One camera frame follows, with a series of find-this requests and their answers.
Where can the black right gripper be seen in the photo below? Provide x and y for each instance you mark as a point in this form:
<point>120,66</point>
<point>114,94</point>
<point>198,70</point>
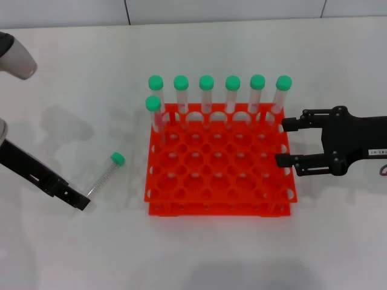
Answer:
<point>353,136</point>

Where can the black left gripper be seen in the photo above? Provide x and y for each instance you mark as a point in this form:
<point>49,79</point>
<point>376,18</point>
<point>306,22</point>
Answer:
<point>30,169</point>

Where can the clear test tube green cap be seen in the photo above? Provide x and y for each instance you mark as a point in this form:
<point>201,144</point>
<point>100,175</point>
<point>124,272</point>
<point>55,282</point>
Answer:
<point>258,81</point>
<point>155,82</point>
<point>206,82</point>
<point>233,82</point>
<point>181,82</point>
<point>104,178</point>
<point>153,103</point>
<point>284,83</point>

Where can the orange test tube rack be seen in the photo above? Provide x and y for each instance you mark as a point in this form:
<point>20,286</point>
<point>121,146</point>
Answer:
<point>220,181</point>

